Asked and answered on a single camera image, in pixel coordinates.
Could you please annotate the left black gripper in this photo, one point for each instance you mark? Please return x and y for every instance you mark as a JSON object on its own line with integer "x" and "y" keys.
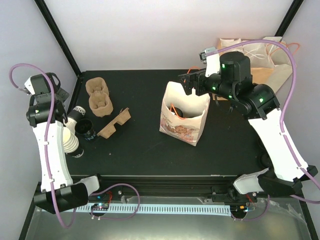
{"x": 64, "y": 94}

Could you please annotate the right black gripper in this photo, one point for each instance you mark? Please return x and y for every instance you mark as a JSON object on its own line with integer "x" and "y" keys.
{"x": 199, "y": 76}

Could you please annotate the printed Cream Bear paper bag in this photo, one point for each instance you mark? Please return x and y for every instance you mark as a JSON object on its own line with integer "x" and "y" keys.
{"x": 187, "y": 130}

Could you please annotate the black paper cup stack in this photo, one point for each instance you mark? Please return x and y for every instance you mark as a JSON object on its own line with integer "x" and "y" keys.
{"x": 84, "y": 128}

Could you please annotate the stack of white paper cups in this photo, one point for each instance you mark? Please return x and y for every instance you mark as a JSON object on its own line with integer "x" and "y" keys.
{"x": 70, "y": 141}

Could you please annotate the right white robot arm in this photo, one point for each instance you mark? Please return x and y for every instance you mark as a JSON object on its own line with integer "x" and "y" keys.
{"x": 259, "y": 105}

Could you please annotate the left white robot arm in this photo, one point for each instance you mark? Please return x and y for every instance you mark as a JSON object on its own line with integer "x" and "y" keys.
{"x": 54, "y": 130}

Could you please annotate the extra black coffee lid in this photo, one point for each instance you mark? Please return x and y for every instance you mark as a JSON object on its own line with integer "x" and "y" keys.
{"x": 264, "y": 158}

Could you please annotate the back-left pulp cup carrier stack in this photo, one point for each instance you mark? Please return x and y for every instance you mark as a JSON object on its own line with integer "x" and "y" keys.
{"x": 99, "y": 97}

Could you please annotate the left orange paper bag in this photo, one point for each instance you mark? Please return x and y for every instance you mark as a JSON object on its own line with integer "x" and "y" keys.
{"x": 224, "y": 43}

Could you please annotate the orange paper bag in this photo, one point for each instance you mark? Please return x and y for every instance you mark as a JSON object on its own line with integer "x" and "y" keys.
{"x": 261, "y": 63}
{"x": 224, "y": 43}

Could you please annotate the middle orange paper bag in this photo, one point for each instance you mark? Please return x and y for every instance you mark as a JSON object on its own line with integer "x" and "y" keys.
{"x": 261, "y": 63}

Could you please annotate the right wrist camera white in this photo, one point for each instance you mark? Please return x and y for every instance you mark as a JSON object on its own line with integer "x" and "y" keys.
{"x": 211, "y": 58}

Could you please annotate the white bag orange handles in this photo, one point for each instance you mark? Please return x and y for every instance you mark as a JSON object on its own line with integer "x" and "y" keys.
{"x": 278, "y": 61}

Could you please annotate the left black frame post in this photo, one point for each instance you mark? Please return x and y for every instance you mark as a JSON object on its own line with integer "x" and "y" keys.
{"x": 49, "y": 19}

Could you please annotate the black frame post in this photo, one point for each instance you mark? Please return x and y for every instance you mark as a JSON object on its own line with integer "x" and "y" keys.
{"x": 49, "y": 19}
{"x": 288, "y": 18}

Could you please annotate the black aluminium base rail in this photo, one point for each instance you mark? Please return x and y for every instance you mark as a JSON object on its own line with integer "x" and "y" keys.
{"x": 217, "y": 188}

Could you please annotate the right black frame post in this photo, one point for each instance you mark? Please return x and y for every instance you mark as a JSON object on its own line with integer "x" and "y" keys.
{"x": 288, "y": 18}

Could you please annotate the light blue cable duct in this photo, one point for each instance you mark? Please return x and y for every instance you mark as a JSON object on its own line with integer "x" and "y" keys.
{"x": 165, "y": 209}

